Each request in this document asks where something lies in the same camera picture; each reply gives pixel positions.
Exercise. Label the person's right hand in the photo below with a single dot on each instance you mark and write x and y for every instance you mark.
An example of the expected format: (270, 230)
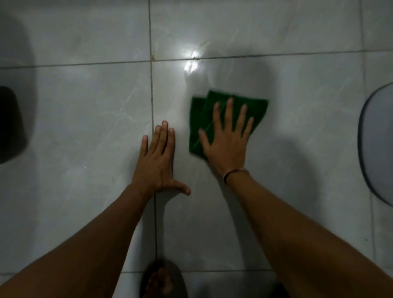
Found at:
(228, 147)

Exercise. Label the person's right forearm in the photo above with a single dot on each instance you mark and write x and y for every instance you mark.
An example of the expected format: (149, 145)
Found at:
(301, 245)

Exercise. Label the person's left forearm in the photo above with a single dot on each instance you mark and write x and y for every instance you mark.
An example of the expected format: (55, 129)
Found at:
(86, 251)

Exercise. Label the black wristband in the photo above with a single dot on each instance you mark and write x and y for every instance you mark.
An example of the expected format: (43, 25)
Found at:
(230, 172)

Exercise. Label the person's left dark sandal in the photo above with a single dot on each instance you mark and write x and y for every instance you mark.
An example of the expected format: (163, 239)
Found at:
(162, 279)

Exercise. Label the green scrubbing cloth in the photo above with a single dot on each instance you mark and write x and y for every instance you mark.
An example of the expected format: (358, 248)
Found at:
(199, 118)

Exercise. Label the person's left hand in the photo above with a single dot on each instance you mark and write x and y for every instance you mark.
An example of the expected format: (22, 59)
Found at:
(155, 169)

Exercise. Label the gray round plastic basin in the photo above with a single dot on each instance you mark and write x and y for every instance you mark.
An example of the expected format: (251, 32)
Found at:
(379, 144)

